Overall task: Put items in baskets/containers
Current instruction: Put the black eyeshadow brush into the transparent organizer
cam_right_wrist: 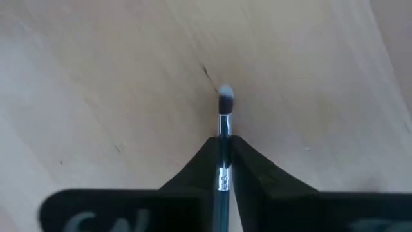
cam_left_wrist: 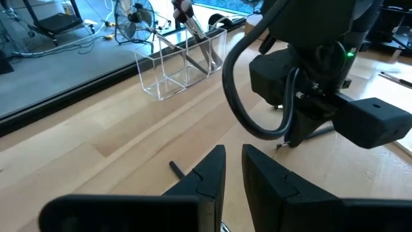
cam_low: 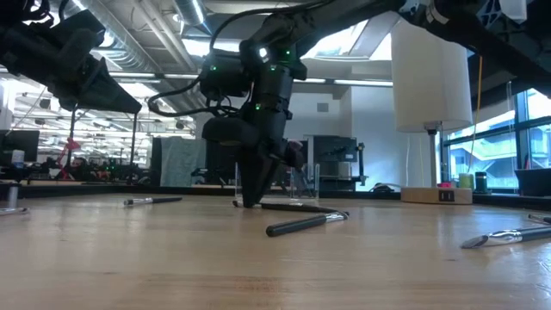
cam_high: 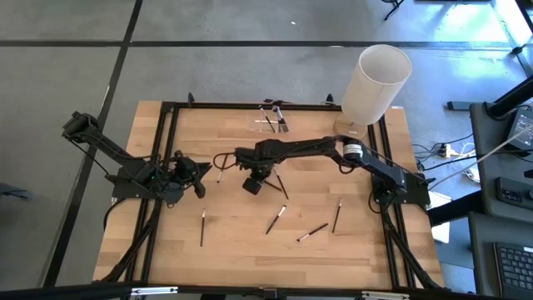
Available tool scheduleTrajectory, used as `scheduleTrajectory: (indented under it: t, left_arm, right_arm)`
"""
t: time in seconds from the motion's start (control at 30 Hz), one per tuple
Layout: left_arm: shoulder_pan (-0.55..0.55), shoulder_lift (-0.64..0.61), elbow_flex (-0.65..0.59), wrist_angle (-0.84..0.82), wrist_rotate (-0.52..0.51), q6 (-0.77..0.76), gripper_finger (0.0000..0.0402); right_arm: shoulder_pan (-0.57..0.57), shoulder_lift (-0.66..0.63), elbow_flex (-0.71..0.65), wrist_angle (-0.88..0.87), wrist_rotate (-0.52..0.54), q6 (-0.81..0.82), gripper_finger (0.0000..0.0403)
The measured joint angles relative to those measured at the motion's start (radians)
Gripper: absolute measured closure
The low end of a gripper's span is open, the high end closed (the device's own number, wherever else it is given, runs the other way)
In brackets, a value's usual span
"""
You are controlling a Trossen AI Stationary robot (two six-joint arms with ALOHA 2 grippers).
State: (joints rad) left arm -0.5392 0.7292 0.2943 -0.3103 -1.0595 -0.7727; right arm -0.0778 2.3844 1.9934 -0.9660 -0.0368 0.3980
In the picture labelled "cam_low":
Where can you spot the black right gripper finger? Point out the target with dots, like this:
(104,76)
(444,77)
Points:
(228,131)
(269,168)

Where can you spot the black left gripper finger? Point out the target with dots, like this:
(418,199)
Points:
(94,103)
(109,84)

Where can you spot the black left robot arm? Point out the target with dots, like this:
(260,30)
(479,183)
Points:
(26,51)

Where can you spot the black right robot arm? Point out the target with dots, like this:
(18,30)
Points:
(495,43)

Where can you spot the clear acrylic organizer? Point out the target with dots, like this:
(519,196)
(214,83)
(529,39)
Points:
(312,181)

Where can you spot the red stand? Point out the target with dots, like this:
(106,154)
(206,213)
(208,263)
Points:
(69,146)

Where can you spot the grey curtain partition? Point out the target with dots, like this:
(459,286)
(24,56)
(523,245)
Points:
(183,163)

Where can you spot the dark cabinet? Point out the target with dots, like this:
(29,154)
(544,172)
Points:
(336,148)

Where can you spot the ceiling light strip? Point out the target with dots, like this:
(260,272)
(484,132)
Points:
(181,76)

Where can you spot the white box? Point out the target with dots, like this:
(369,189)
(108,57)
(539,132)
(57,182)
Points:
(344,170)

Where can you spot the black computer monitor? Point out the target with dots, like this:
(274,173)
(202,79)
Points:
(21,144)

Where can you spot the white shade wooden base lamp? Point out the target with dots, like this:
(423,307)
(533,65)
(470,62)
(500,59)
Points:
(430,94)

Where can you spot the pink item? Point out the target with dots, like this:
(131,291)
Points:
(444,185)

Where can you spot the green cup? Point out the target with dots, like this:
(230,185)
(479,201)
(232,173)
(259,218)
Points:
(466,181)

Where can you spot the dark cup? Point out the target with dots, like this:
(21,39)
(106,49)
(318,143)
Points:
(481,181)

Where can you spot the flat tip makeup brush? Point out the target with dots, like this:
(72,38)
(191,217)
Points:
(516,235)

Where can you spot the black bin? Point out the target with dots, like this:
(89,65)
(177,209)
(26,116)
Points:
(534,183)

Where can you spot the right black pen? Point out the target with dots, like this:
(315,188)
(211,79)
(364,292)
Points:
(543,219)

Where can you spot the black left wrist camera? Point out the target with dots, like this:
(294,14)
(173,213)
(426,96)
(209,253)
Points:
(79,28)

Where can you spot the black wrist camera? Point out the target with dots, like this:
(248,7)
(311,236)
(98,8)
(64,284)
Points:
(226,73)
(79,28)

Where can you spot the ribbed ceiling duct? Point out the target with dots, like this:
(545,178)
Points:
(142,56)

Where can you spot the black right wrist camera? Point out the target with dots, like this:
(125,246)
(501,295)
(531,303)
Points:
(226,73)

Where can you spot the silver ceiling duct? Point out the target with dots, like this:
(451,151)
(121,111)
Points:
(191,13)

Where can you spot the silver metal post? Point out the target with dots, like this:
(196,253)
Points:
(13,198)

